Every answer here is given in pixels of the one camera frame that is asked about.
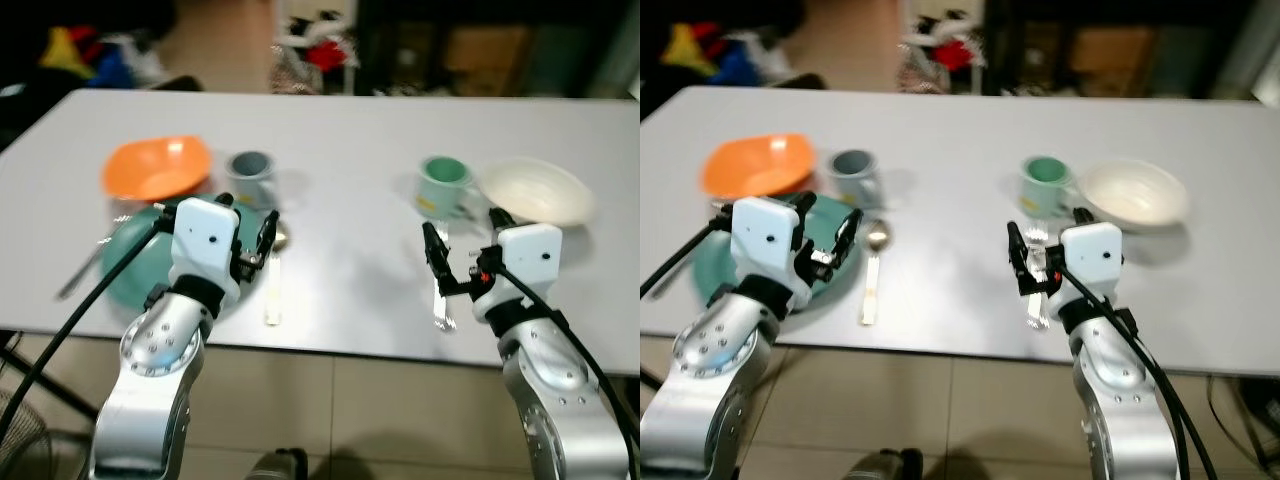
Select grey ceramic mug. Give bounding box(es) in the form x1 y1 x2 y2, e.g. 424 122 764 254
223 150 282 212
827 148 887 210

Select white ceramic bowl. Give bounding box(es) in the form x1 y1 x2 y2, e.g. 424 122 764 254
1077 158 1192 232
475 157 599 230

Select green ceramic mug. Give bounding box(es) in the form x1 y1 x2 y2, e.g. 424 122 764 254
415 155 482 222
1017 155 1082 220

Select orange plastic bowl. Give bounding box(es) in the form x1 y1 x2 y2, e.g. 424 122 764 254
699 132 814 200
101 135 214 202

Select teal green plate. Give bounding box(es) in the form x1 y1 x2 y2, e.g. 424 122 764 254
692 195 864 317
100 195 277 322

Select silver metal fork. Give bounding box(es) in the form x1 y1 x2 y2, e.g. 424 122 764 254
54 213 133 302

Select brown cardboard box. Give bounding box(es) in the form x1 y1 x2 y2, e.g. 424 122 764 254
444 25 532 97
1069 25 1157 97

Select red and white clutter heap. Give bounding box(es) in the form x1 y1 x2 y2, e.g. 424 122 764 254
897 12 987 96
271 12 362 96

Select colourful clothes pile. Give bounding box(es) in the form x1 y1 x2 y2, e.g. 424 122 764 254
35 24 167 91
660 20 793 87

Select dark shelf cabinet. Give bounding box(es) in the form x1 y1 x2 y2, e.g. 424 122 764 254
355 0 641 101
985 0 1280 103

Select black robot foot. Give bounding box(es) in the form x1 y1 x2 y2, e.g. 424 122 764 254
244 447 312 480
849 447 927 480

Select black floor fan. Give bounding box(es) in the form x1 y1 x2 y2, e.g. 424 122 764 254
0 385 53 480

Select gold spoon with clear handle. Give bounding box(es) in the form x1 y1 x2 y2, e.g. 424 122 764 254
861 221 894 328
263 228 292 329

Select clear handled cutlery piece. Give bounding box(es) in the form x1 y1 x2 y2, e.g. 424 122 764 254
431 228 460 334
1024 228 1054 332

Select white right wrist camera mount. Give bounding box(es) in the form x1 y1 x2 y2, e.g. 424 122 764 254
1060 222 1125 303
494 222 565 303

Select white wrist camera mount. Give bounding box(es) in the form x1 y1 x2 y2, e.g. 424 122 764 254
494 222 565 303
168 197 242 303
1060 222 1125 303
730 196 802 288

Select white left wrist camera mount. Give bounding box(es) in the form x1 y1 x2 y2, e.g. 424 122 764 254
168 197 242 303
730 196 802 288

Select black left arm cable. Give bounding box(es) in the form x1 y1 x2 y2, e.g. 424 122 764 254
0 215 177 446
640 215 736 299

